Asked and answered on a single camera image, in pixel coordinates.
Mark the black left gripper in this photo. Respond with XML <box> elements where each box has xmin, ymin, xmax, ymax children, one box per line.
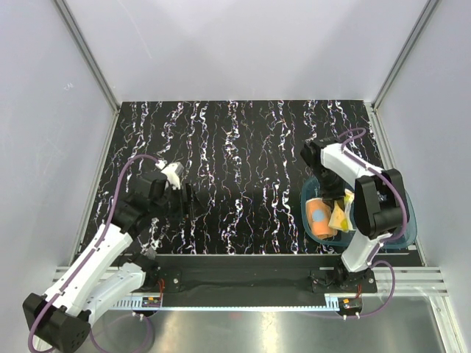
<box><xmin>151</xmin><ymin>183</ymin><xmax>206</xmax><ymax>221</ymax></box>

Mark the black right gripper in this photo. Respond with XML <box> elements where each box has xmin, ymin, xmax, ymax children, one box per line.
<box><xmin>310</xmin><ymin>166</ymin><xmax>347</xmax><ymax>211</ymax></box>

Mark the orange polka dot towel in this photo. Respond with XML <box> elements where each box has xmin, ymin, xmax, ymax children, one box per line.
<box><xmin>305</xmin><ymin>198</ymin><xmax>337</xmax><ymax>240</ymax></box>

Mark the yellow patterned towel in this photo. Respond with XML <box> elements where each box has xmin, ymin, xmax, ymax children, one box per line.
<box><xmin>328</xmin><ymin>189</ymin><xmax>355</xmax><ymax>232</ymax></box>

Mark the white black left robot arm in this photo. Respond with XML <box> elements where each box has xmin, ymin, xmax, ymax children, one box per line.
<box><xmin>23</xmin><ymin>162</ymin><xmax>196</xmax><ymax>352</ymax></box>

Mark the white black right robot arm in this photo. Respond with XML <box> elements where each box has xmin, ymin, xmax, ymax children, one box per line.
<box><xmin>301</xmin><ymin>138</ymin><xmax>409</xmax><ymax>292</ymax></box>

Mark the blue translucent plastic tray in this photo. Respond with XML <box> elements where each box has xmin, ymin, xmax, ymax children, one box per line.
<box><xmin>300</xmin><ymin>175</ymin><xmax>417</xmax><ymax>249</ymax></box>

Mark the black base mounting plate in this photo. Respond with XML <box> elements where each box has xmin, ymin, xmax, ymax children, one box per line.
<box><xmin>116</xmin><ymin>254</ymin><xmax>377</xmax><ymax>295</ymax></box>

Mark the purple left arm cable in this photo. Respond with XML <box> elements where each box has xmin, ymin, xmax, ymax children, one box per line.
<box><xmin>27</xmin><ymin>154</ymin><xmax>166</xmax><ymax>352</ymax></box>

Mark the grey slotted cable duct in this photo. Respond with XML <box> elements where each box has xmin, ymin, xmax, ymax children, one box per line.
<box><xmin>111</xmin><ymin>295</ymin><xmax>162</xmax><ymax>310</ymax></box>

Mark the aluminium frame rail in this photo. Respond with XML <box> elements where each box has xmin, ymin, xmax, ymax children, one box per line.
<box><xmin>367</xmin><ymin>266</ymin><xmax>450</xmax><ymax>297</ymax></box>

